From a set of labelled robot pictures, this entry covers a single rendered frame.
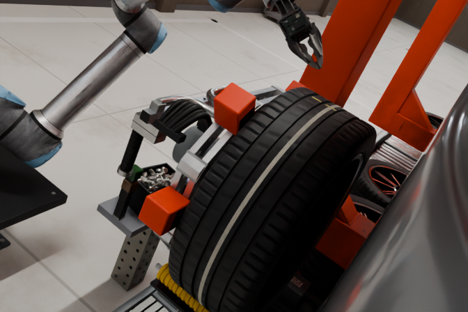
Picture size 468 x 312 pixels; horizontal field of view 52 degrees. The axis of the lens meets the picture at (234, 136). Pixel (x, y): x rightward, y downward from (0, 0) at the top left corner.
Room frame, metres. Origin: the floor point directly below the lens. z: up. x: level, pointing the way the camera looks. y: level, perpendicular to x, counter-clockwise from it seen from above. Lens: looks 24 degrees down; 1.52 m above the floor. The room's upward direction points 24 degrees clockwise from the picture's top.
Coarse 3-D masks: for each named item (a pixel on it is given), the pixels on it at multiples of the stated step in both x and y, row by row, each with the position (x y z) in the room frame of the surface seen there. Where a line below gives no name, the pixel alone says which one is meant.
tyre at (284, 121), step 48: (288, 96) 1.14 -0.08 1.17; (240, 144) 0.98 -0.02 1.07; (336, 144) 1.02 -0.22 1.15; (240, 192) 0.91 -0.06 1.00; (288, 192) 0.91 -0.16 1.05; (192, 240) 0.90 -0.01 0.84; (240, 240) 0.86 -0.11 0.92; (288, 240) 0.88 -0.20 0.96; (192, 288) 0.92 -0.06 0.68; (240, 288) 0.84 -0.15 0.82
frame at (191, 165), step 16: (256, 96) 1.21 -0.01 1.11; (272, 96) 1.31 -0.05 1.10; (256, 112) 1.13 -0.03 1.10; (208, 128) 1.07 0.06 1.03; (224, 128) 1.11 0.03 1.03; (208, 144) 1.06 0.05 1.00; (224, 144) 1.04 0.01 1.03; (192, 160) 1.00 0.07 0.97; (208, 160) 1.00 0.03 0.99; (176, 176) 1.00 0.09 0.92; (192, 176) 0.98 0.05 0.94; (192, 192) 0.98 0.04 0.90
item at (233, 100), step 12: (228, 84) 1.08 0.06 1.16; (216, 96) 1.04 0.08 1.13; (228, 96) 1.04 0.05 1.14; (240, 96) 1.05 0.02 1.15; (252, 96) 1.05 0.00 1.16; (216, 108) 1.04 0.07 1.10; (228, 108) 1.02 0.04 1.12; (240, 108) 1.02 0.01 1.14; (252, 108) 1.06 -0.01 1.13; (216, 120) 1.07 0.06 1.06; (228, 120) 1.04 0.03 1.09; (240, 120) 1.03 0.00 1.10
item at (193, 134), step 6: (192, 126) 1.30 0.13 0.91; (186, 132) 1.27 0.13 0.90; (192, 132) 1.27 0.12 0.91; (198, 132) 1.28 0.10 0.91; (186, 138) 1.25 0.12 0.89; (192, 138) 1.25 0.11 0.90; (198, 138) 1.25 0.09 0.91; (180, 144) 1.24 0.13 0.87; (186, 144) 1.24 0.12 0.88; (192, 144) 1.23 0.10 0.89; (174, 150) 1.24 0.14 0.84; (180, 150) 1.24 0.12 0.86; (186, 150) 1.23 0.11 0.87; (174, 156) 1.25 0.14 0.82; (180, 156) 1.23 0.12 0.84; (204, 156) 1.21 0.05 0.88
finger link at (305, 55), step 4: (296, 44) 1.26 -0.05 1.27; (300, 44) 1.28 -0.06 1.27; (304, 44) 1.28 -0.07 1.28; (296, 48) 1.28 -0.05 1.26; (300, 48) 1.25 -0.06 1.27; (304, 48) 1.28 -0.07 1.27; (300, 52) 1.27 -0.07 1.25; (304, 52) 1.27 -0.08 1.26; (304, 56) 1.23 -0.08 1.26; (308, 56) 1.26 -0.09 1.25; (304, 60) 1.26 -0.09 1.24; (308, 60) 1.25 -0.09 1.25; (312, 60) 1.26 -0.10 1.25; (308, 64) 1.26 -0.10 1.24; (312, 64) 1.26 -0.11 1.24; (316, 64) 1.25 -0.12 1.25; (316, 68) 1.25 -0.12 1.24
